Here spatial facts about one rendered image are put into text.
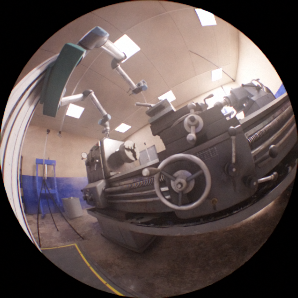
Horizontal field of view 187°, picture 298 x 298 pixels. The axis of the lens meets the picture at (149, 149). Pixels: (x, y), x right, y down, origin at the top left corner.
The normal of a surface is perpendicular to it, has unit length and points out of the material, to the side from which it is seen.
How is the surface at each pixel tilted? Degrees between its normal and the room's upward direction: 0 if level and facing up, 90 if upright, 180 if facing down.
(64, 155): 90
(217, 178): 90
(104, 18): 180
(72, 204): 90
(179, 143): 90
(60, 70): 180
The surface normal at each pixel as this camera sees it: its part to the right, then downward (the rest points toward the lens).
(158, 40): 0.28, 0.91
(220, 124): -0.53, -0.11
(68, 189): 0.80, -0.39
